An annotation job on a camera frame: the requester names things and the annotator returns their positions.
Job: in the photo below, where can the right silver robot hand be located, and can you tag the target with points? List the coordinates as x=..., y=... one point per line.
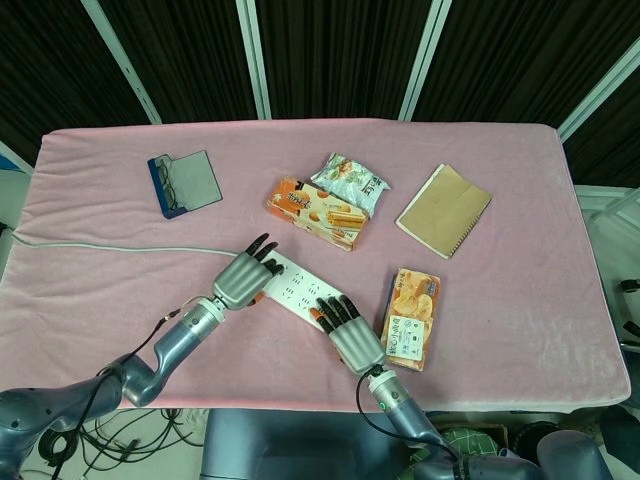
x=357, y=342

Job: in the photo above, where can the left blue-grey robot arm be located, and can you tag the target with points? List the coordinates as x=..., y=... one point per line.
x=185, y=332

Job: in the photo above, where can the white green snack bag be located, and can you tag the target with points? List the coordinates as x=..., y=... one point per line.
x=350, y=180

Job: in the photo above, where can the pink tablecloth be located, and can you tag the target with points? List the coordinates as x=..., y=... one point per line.
x=525, y=300

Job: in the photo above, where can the white power strip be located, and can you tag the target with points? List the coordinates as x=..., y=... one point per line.
x=300, y=292

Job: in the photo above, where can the black folding screen panel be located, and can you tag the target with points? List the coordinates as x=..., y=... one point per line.
x=615, y=145
x=340, y=55
x=185, y=60
x=515, y=60
x=50, y=75

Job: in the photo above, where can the brown spiral notebook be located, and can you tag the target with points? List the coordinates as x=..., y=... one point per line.
x=445, y=210

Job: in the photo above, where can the white metal frame table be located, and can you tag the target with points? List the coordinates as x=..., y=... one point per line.
x=600, y=197

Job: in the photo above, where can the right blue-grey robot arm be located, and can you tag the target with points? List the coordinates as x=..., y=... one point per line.
x=400, y=400

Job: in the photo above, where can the blue glasses case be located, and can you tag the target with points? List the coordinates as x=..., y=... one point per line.
x=197, y=180

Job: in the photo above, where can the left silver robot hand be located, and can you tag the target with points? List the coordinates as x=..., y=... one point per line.
x=240, y=280

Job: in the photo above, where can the orange egg roll box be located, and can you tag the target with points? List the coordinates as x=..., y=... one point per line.
x=310, y=210

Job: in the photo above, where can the orange potato chips box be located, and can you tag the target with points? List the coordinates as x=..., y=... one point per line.
x=412, y=315

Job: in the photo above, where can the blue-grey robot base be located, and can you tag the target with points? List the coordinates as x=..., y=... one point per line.
x=300, y=445

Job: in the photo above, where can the dark-framed eyeglasses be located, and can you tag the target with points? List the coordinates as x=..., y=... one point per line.
x=171, y=197

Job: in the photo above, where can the green checkered cloth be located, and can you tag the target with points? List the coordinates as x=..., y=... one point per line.
x=470, y=440

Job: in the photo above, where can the black round bin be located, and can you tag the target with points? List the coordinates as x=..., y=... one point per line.
x=540, y=432

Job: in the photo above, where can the white-framed blue board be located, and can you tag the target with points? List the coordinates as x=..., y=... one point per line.
x=7, y=162

